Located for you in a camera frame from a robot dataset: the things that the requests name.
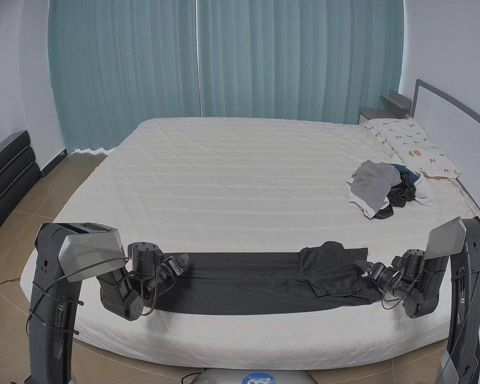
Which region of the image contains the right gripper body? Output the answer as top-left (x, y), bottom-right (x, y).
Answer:
top-left (368, 262), bottom-right (395, 292)

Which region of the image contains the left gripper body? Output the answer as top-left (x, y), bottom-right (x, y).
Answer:
top-left (162, 255), bottom-right (187, 279)

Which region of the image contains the black T-shirt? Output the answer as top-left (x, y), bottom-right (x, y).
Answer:
top-left (154, 241), bottom-right (384, 316)

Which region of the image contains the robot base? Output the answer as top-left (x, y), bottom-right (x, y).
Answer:
top-left (189, 367), bottom-right (314, 384)

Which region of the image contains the bed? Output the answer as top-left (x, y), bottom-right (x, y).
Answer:
top-left (19, 79), bottom-right (480, 370)

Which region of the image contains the black garment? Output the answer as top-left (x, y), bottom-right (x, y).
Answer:
top-left (375, 170), bottom-right (418, 220)

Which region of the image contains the dark blue garment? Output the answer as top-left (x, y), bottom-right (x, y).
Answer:
top-left (390, 163), bottom-right (420, 184)

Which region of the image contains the white printed pillow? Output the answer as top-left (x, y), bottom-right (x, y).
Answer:
top-left (362, 117), bottom-right (461, 179)

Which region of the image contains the grey bedside table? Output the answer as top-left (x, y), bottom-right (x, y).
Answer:
top-left (359, 90), bottom-right (412, 124)

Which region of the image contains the black chest of drawers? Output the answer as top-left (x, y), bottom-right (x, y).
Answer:
top-left (0, 130), bottom-right (41, 226)

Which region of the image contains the blue-green curtain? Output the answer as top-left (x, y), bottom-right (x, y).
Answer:
top-left (47, 0), bottom-right (204, 154)
top-left (197, 0), bottom-right (406, 125)

